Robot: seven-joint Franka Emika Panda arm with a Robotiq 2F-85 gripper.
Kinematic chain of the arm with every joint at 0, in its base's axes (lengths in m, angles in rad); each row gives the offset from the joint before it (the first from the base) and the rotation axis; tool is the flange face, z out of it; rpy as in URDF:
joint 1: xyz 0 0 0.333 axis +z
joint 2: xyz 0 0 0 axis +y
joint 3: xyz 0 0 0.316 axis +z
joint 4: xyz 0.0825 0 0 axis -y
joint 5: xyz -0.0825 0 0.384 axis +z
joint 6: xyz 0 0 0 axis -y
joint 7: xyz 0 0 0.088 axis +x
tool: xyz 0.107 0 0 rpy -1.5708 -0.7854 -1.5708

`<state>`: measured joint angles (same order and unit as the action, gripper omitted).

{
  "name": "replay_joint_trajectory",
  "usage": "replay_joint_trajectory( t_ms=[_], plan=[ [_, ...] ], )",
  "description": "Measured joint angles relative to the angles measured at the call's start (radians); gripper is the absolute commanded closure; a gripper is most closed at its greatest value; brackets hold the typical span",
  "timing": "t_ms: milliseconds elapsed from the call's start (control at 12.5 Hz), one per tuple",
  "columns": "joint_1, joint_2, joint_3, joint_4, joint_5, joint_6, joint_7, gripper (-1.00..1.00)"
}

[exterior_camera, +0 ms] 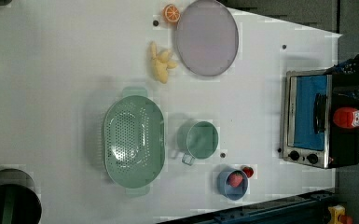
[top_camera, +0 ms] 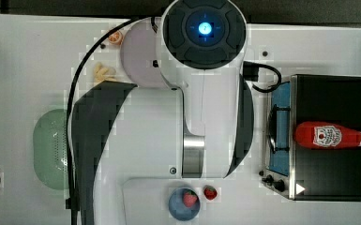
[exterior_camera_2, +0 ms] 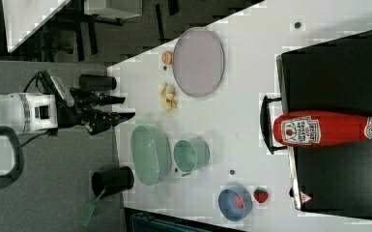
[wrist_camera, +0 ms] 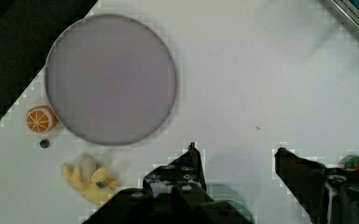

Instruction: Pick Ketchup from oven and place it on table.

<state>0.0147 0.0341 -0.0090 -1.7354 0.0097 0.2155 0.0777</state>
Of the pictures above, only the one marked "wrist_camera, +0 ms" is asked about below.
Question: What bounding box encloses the grey round plate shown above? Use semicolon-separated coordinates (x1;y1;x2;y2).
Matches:
45;14;177;146

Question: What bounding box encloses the yellow peeled banana toy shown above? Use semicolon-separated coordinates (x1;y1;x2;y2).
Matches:
62;154;119;206

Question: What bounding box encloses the red strawberry toy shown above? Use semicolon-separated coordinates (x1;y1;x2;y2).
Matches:
344;156;359;171

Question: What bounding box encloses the orange slice toy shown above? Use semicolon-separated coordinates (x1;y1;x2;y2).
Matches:
26;105;58;133

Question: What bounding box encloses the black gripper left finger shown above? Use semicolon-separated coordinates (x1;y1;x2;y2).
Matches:
82;144;251;224

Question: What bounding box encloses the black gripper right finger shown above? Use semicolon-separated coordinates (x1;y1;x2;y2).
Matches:
274;147;359;224

